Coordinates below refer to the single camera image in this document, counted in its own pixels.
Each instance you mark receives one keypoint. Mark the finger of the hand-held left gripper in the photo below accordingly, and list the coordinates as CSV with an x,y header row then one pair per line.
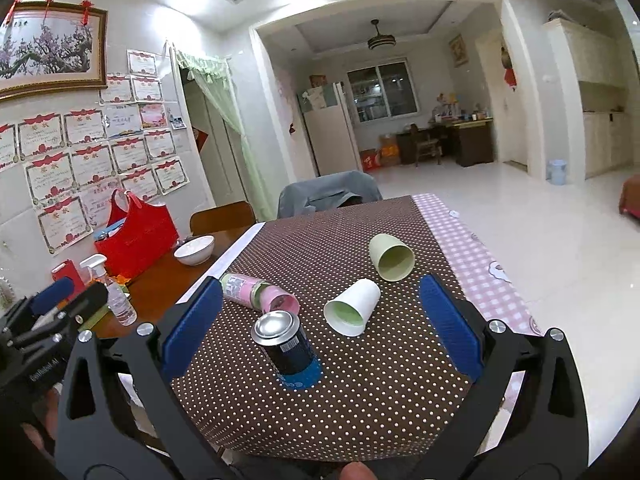
x,y
50,294
87,302

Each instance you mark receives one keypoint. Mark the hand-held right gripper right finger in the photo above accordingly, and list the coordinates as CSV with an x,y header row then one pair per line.
x,y
450,327

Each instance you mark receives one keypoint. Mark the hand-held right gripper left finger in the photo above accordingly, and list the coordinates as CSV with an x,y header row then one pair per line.
x,y
192,330

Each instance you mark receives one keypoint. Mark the white paper cup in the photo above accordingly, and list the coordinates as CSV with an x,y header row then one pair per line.
x,y
352,305

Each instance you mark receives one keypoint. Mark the pink cylindrical cup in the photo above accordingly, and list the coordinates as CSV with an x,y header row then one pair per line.
x,y
255,294

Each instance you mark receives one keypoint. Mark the pale green cup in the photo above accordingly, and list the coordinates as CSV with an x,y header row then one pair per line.
x,y
392,259

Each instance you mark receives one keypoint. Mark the person's left hand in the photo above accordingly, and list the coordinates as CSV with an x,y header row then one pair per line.
x,y
47,415

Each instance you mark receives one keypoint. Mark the small red box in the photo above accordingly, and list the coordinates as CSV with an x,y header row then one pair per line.
x,y
67,274

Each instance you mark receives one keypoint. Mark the clear spray bottle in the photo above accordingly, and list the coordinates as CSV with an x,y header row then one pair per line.
x,y
120,300

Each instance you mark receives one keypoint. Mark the pink checked tablecloth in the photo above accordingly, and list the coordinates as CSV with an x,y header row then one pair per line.
x,y
465,250

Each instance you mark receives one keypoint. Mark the white bowl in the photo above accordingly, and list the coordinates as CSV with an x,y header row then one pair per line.
x,y
194,250

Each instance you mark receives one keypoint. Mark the red tote bag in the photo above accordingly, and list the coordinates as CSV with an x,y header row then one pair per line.
x,y
137,240

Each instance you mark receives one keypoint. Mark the blue and black can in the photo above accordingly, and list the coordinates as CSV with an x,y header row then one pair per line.
x,y
287,350

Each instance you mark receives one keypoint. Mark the brown polka-dot tablecloth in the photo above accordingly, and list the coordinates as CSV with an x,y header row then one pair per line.
x,y
350,385

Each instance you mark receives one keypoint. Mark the dark wooden chair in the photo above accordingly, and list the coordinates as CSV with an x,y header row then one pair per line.
x,y
426,144

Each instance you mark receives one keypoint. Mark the grey jacket on chair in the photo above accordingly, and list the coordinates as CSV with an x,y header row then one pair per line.
x,y
325,191

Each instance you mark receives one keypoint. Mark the dark wooden desk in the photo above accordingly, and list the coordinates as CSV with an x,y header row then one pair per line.
x,y
472,142

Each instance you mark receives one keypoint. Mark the orange and red carton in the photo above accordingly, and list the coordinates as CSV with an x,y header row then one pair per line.
x,y
390,151

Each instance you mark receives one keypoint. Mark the light blue bin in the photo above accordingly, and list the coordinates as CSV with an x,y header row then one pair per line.
x,y
558,171

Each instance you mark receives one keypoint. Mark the red brown furniture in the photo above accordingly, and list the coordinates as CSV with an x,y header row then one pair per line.
x,y
631,195

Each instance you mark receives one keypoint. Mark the white refrigerator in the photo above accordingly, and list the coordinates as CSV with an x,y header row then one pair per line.
x,y
327,135

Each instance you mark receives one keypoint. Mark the green door curtain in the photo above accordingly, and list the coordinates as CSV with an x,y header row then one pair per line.
x,y
222,90

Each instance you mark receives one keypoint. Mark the framed blossom painting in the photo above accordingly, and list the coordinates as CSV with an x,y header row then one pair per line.
x,y
50,50

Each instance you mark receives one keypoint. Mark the window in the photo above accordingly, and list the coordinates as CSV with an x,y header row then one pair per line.
x,y
382,91

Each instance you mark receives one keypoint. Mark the red hanging decoration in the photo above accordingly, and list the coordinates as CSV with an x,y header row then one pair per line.
x,y
509,72

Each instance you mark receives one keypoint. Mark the ceiling fan lamp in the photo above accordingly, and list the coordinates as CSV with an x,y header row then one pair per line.
x,y
381,40

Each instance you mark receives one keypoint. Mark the group of wall certificates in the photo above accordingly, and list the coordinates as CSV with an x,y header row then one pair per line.
x,y
90,160

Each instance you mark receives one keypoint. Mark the cream wall cabinets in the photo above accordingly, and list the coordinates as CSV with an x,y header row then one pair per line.
x,y
597,125

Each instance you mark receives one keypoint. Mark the small framed wall picture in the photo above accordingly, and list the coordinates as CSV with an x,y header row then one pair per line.
x,y
458,50

